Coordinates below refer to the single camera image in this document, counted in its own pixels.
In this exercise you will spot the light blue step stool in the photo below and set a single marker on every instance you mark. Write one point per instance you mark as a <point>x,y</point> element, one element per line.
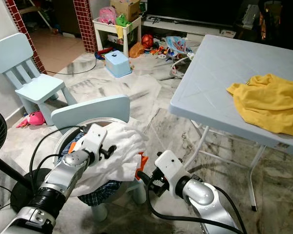
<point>118,63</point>

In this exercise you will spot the pink plush toy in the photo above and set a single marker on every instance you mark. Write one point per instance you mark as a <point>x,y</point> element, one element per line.
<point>33,118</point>

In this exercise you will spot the black television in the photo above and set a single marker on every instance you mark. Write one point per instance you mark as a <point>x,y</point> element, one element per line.
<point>195,9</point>

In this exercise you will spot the cardboard box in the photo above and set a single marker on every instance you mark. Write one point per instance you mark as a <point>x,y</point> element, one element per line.
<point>127,9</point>

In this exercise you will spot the white television stand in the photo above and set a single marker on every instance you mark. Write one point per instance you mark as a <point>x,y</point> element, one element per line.
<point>190,28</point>

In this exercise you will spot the white garment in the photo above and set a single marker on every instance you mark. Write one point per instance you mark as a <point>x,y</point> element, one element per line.
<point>124,156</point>

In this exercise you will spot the black stroller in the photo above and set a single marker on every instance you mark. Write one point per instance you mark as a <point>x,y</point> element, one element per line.
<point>278,19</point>

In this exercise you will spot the blue plaid cloth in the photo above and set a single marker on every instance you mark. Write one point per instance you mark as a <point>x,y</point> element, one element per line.
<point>102,197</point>

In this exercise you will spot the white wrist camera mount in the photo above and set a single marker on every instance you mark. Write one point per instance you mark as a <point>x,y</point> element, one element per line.
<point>94,139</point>
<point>170,168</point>

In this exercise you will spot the red ball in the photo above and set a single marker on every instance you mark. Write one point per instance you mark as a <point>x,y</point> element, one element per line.
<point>147,41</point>

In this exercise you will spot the light blue kids chair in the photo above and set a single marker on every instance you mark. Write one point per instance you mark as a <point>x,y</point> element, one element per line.
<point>93,108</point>
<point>36,90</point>

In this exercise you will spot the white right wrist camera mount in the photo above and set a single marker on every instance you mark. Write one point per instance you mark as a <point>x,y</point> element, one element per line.
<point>170,168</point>

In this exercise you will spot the round laundry basket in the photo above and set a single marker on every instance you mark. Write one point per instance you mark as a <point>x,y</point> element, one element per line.
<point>68,127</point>

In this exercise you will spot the orange bag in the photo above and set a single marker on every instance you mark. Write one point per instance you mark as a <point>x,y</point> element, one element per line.
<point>136,50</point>

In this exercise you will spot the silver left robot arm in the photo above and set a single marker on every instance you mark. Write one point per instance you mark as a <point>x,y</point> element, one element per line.
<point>63,175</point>

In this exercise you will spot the orange cloth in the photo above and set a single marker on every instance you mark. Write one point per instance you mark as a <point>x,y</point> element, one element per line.
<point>141,163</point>

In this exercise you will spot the white kids table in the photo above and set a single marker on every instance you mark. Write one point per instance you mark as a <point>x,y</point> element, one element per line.
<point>103,27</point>

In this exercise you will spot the baby bouncer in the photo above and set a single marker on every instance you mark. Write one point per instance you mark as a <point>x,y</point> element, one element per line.
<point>178,46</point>

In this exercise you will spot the green toy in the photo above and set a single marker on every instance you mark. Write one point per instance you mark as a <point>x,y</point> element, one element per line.
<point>121,20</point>

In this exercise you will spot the yellow cloth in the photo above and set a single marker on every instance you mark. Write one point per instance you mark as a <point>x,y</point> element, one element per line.
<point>268,102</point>

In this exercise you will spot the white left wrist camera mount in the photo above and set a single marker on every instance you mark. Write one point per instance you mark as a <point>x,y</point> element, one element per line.
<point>94,139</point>

